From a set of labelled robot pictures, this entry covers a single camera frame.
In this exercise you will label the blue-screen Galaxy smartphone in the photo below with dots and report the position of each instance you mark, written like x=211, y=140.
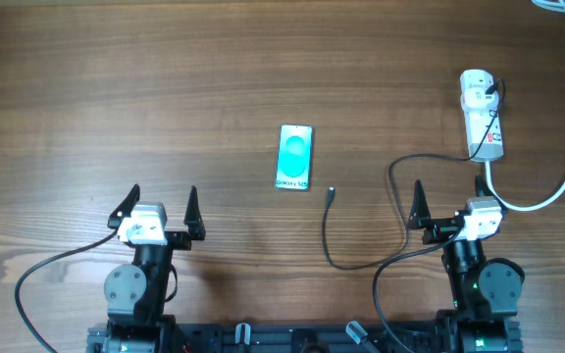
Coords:
x=294, y=158

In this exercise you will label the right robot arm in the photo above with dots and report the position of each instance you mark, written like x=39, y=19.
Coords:
x=485, y=292

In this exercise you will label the white power strip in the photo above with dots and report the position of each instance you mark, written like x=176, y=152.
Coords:
x=483, y=133

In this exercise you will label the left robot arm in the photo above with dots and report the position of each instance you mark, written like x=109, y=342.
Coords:
x=137, y=292

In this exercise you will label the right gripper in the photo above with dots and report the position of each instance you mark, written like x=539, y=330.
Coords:
x=439, y=228

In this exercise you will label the white charger plug adapter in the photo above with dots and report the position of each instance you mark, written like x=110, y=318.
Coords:
x=479, y=98

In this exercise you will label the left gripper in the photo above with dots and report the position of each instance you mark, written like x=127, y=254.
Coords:
x=177, y=239

